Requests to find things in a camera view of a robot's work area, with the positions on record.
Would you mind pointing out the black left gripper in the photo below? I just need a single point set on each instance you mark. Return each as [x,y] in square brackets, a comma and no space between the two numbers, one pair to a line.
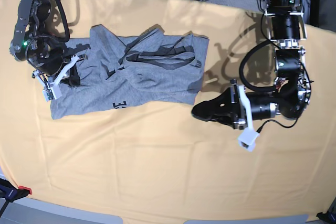
[226,109]

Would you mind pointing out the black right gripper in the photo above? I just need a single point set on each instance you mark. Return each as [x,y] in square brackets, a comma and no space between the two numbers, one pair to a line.
[53,63]

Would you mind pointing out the grey t-shirt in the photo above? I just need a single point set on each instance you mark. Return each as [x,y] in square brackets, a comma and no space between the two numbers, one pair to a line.
[121,72]

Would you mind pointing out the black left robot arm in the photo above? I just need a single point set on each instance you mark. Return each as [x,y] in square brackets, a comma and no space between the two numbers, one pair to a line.
[285,29]

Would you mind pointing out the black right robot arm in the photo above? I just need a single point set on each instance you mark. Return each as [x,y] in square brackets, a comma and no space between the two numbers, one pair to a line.
[33,43]

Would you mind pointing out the yellow table cloth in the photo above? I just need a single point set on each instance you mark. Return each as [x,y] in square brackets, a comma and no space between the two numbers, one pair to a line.
[156,163]

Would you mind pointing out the clamp with red tip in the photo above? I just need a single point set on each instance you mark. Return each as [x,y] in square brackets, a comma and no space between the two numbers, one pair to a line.
[11,193]

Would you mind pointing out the black box far right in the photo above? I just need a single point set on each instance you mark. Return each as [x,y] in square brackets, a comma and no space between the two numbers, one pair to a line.
[314,13]

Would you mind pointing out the black clamp bottom right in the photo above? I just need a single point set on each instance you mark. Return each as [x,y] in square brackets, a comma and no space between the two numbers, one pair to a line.
[328,216]

